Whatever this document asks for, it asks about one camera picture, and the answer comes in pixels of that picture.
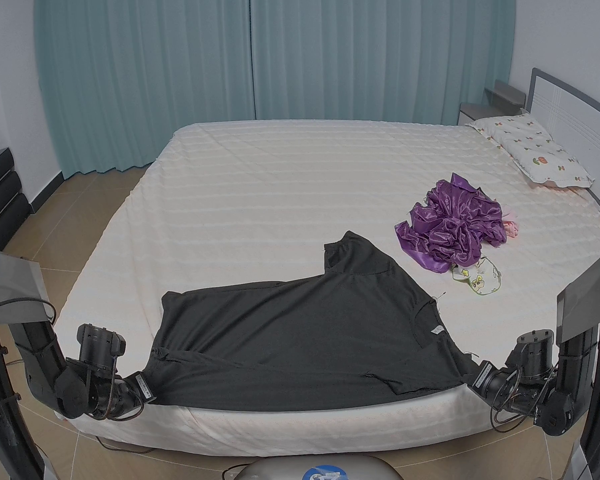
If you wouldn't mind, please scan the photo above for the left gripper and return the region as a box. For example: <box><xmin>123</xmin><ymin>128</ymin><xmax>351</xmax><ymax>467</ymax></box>
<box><xmin>120</xmin><ymin>370</ymin><xmax>156</xmax><ymax>411</ymax></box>

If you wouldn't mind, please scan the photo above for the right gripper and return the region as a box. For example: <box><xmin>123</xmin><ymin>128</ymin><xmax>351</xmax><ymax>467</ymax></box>
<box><xmin>465</xmin><ymin>361</ymin><xmax>509</xmax><ymax>405</ymax></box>

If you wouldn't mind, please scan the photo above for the black T-shirt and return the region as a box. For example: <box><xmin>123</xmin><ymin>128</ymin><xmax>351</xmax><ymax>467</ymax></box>
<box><xmin>142</xmin><ymin>230</ymin><xmax>482</xmax><ymax>413</ymax></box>

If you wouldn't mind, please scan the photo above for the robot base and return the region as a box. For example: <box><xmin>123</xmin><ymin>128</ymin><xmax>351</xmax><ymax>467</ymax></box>
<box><xmin>229</xmin><ymin>456</ymin><xmax>397</xmax><ymax>480</ymax></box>

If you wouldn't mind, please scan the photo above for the bed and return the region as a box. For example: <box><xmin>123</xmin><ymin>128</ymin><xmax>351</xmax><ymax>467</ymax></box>
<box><xmin>55</xmin><ymin>67</ymin><xmax>600</xmax><ymax>456</ymax></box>

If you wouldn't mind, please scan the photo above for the white printed garment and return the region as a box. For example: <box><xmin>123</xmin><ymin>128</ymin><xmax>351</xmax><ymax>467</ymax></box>
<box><xmin>450</xmin><ymin>255</ymin><xmax>504</xmax><ymax>297</ymax></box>

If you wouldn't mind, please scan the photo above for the pink garment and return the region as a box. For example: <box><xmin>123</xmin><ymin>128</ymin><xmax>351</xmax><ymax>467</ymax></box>
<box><xmin>500</xmin><ymin>210</ymin><xmax>522</xmax><ymax>242</ymax></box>

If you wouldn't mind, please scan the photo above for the purple garment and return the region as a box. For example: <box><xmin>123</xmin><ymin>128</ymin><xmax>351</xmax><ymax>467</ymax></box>
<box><xmin>394</xmin><ymin>172</ymin><xmax>509</xmax><ymax>275</ymax></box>

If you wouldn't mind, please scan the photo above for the black chest of drawers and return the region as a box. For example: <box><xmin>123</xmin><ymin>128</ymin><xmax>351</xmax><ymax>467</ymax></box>
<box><xmin>0</xmin><ymin>149</ymin><xmax>34</xmax><ymax>255</ymax></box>

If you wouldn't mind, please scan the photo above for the white printed pillow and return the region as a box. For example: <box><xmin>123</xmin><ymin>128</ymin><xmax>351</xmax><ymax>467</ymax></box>
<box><xmin>466</xmin><ymin>113</ymin><xmax>596</xmax><ymax>189</ymax></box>

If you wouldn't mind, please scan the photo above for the grey bedside table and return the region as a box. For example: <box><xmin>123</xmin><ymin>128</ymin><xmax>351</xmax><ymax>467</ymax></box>
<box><xmin>459</xmin><ymin>79</ymin><xmax>527</xmax><ymax>128</ymax></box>

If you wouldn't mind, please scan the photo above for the black cable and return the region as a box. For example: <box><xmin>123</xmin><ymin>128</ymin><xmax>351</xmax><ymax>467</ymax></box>
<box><xmin>489</xmin><ymin>393</ymin><xmax>537</xmax><ymax>435</ymax></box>
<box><xmin>94</xmin><ymin>434</ymin><xmax>153</xmax><ymax>455</ymax></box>
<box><xmin>0</xmin><ymin>297</ymin><xmax>57</xmax><ymax>330</ymax></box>

